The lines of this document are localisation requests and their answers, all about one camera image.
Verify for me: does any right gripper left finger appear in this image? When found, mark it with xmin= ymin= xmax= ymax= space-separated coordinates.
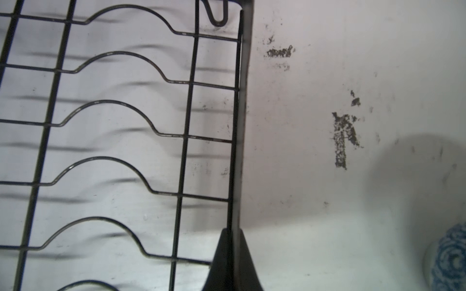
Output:
xmin=202 ymin=229 xmax=233 ymax=291

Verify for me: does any blue floral ceramic bowl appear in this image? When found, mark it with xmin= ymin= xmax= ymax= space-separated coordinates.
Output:
xmin=423 ymin=223 xmax=466 ymax=291

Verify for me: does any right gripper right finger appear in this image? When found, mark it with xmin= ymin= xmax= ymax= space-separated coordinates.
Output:
xmin=238 ymin=230 xmax=263 ymax=291

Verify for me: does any black wire dish rack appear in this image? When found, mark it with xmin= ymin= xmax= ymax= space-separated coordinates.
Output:
xmin=1 ymin=1 xmax=254 ymax=291

